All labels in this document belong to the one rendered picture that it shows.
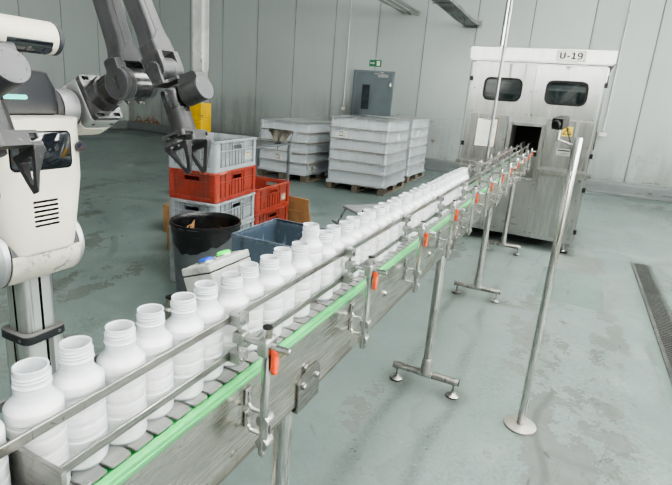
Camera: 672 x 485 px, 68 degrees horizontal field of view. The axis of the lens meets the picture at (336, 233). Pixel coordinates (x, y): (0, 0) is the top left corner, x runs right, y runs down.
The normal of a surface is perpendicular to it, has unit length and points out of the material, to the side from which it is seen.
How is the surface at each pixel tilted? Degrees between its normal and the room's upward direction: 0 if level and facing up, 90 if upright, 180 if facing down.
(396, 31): 90
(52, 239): 90
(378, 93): 90
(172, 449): 91
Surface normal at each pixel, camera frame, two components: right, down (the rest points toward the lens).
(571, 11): -0.44, 0.21
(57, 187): 0.90, 0.18
